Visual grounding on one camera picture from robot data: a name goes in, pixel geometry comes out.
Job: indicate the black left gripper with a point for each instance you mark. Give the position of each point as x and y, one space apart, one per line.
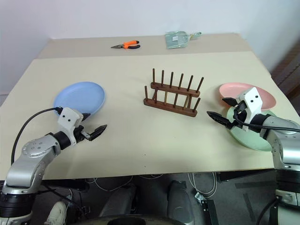
79 134

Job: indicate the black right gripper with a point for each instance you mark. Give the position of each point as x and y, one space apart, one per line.
243 116

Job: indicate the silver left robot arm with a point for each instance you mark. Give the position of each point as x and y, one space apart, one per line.
32 154

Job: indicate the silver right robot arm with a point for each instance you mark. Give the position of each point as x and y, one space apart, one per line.
283 140

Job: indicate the wooden dish rack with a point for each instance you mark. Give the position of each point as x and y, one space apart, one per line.
171 107

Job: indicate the red plate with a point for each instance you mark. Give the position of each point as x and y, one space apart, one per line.
232 90

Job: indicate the blue plate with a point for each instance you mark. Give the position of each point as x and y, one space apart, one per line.
79 97

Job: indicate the green plate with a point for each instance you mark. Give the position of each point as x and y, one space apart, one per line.
248 139

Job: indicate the brown slatted wooden furniture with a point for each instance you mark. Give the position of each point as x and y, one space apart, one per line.
288 70

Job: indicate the dark grey rounded shape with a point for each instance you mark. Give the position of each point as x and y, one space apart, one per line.
119 201
179 201

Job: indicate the clear plastic bag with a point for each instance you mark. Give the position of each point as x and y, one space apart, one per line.
175 39

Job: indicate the white sneaker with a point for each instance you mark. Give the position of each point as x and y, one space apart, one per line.
57 212

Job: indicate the black metal table leg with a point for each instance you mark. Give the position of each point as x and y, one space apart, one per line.
207 208

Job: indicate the white power strip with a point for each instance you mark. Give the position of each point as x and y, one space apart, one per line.
287 196

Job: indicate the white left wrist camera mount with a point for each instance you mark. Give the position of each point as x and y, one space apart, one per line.
68 119

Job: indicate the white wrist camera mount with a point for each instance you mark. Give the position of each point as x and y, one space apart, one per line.
68 119
253 100

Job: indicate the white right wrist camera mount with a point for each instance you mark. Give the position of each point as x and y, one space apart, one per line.
253 100

